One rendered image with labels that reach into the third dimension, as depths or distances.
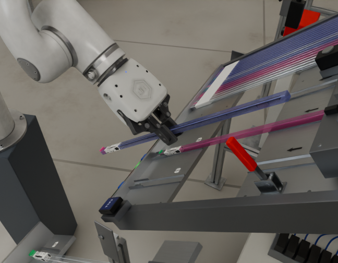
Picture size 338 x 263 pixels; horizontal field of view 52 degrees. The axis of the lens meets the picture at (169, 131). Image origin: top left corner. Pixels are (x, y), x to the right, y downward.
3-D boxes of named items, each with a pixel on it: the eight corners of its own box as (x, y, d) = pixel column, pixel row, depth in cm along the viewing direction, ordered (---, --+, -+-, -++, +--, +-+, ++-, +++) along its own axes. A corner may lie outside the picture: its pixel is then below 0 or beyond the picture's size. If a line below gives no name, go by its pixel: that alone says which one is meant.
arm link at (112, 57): (92, 61, 57) (105, 74, 58) (123, 36, 63) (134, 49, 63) (75, 83, 64) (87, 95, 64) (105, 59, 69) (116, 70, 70)
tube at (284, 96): (103, 154, 85) (99, 151, 85) (106, 151, 86) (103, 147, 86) (288, 102, 48) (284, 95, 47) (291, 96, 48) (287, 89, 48)
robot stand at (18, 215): (23, 254, 151) (-51, 150, 100) (41, 218, 163) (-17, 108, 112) (62, 262, 149) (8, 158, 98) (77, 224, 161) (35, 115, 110)
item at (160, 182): (120, 216, 85) (112, 207, 84) (228, 73, 124) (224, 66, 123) (170, 214, 71) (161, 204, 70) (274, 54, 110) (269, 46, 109)
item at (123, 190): (124, 223, 87) (106, 203, 85) (229, 81, 126) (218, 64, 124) (127, 223, 86) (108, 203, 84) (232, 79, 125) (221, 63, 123)
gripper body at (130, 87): (98, 73, 58) (145, 121, 60) (133, 44, 64) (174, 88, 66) (83, 92, 64) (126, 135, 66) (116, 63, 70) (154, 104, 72)
